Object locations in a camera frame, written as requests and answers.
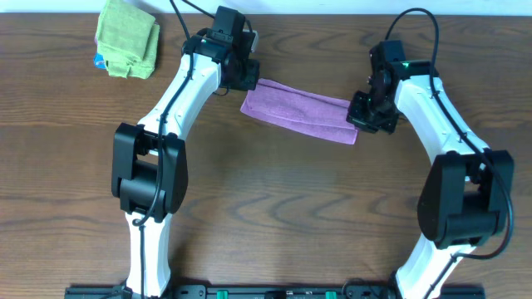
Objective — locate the green folded cloth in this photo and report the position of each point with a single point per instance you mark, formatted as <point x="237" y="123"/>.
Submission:
<point x="123" y="31"/>
<point x="140" y="69"/>

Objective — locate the green folded cloth lower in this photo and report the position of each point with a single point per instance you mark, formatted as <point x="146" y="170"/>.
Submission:
<point x="140" y="69"/>

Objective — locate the blue folded cloth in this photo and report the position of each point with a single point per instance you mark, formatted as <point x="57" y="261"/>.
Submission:
<point x="99" y="61"/>

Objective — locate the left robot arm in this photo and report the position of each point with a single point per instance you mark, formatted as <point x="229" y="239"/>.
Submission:
<point x="149" y="170"/>

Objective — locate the green folded cloth top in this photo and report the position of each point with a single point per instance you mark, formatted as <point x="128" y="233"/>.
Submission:
<point x="123" y="31"/>

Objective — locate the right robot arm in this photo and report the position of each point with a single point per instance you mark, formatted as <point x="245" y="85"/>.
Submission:
<point x="463" y="202"/>

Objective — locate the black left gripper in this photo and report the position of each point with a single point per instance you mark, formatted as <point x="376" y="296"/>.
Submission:
<point x="247" y="84"/>

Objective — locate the purple microfiber cloth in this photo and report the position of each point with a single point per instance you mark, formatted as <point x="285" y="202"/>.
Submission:
<point x="300" y="111"/>

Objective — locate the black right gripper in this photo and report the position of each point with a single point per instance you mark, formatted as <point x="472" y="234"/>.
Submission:
<point x="355" y="117"/>

